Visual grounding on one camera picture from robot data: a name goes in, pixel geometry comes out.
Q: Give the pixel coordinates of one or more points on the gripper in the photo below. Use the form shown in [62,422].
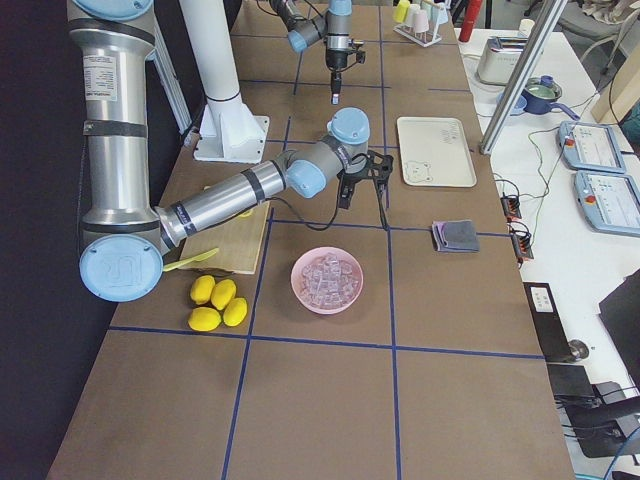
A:
[336,59]
[347,181]

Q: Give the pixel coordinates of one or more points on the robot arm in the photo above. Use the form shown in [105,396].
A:
[124,238]
[333,27]

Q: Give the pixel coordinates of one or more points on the yellow cup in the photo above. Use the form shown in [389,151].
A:
[401,11]

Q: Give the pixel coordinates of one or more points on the white cup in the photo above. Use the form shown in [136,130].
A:
[411,15]

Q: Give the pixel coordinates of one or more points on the white cup rack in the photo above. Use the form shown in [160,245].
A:
[439,14]

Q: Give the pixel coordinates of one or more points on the pink cup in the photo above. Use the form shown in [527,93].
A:
[422,23]

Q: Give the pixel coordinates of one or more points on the clear ice cubes pile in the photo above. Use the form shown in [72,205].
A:
[330,283]

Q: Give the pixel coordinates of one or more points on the cream bear tray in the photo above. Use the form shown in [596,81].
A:
[434,152]

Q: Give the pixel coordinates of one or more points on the pink bowl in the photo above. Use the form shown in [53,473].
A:
[305,259]

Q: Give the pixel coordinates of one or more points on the lemon slices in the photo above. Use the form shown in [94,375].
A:
[246,214]

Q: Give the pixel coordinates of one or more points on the wooden cutting board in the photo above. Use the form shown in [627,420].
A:
[239,242]

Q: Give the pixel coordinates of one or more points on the grey folded cloth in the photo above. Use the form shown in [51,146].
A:
[458,236]

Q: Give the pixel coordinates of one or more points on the yellow plastic knife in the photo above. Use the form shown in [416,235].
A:
[194,259]

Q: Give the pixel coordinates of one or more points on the cream toaster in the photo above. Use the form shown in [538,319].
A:
[499,58]

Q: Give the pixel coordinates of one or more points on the yellow lemon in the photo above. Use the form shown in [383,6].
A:
[223,293]
[204,319]
[235,312]
[201,289]

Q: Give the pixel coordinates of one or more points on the blue bowl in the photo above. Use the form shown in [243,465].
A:
[519,107]

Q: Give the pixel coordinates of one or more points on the blue saucepan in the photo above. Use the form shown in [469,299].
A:
[542,95]

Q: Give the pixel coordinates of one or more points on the teach pendant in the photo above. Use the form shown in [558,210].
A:
[588,146]
[609,201]

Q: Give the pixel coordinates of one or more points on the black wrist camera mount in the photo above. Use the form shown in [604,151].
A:
[377,168]
[357,52]

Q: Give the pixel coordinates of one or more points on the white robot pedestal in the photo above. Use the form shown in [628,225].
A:
[229,132]

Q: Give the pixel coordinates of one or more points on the aluminium frame post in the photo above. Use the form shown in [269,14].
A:
[547,19]

